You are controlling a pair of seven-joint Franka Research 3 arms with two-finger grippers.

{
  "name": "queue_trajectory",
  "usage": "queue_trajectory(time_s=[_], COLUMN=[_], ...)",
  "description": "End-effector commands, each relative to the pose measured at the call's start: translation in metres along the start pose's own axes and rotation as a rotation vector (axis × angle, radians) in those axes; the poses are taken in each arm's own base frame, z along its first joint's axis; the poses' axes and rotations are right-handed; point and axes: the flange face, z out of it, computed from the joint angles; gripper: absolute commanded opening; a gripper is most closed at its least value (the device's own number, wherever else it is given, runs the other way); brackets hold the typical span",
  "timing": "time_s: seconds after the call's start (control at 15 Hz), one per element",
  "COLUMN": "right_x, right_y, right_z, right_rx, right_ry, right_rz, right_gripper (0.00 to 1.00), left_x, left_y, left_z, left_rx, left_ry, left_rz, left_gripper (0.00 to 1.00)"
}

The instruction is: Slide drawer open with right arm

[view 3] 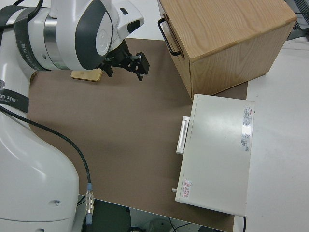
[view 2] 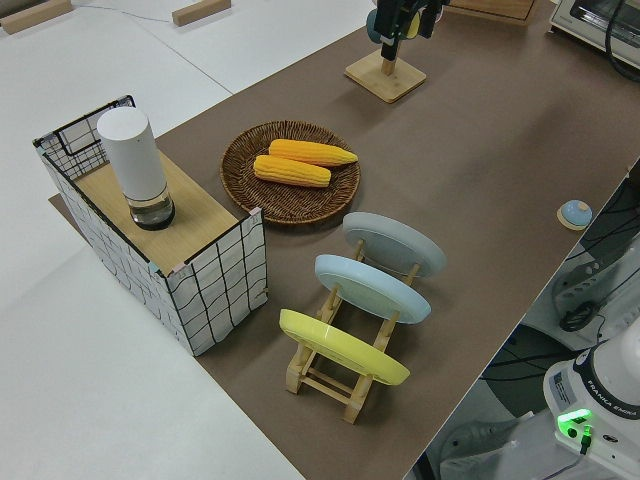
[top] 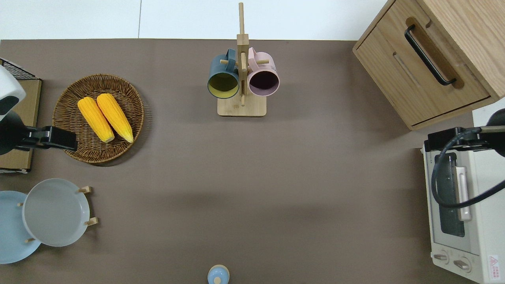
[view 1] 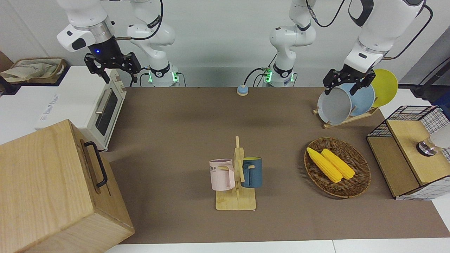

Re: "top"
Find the large brown table mat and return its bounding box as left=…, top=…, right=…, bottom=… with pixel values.
left=0, top=39, right=476, bottom=284

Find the wooden plate rack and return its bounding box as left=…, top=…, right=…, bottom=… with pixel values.
left=17, top=185, right=98, bottom=243

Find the pink mug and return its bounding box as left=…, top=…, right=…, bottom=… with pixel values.
left=247, top=47, right=280, bottom=97

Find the wooden drawer with black handle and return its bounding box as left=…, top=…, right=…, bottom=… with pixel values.
left=377, top=0, right=493, bottom=119

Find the light blue plate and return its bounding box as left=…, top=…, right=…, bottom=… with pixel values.
left=0, top=191, right=42, bottom=264

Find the yellow corn cob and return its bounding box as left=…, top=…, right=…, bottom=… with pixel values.
left=97, top=93, right=134, bottom=143
left=77, top=97, right=115, bottom=143

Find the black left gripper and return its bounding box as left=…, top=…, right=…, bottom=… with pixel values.
left=15, top=125, right=78, bottom=153

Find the wire grid box wooden top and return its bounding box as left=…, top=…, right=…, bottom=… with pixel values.
left=0, top=58, right=42, bottom=174

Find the cream toaster oven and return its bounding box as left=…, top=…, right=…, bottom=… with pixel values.
left=421, top=141, right=505, bottom=284

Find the grey plate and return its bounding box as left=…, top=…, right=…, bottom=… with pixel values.
left=22, top=178, right=90, bottom=247

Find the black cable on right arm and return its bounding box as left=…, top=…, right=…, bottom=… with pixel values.
left=431, top=128, right=505, bottom=209

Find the teal mug yellow inside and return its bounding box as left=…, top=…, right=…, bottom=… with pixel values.
left=208, top=48, right=240, bottom=99

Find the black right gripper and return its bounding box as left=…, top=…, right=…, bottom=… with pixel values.
left=424, top=127, right=488, bottom=153

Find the wooden mug tree stand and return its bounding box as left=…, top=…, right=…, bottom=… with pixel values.
left=217, top=2, right=267, bottom=117

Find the light wooden cabinet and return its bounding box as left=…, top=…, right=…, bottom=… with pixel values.
left=352, top=0, right=505, bottom=131

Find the round brown wicker basket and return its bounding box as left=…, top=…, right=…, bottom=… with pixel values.
left=52, top=74, right=145, bottom=164

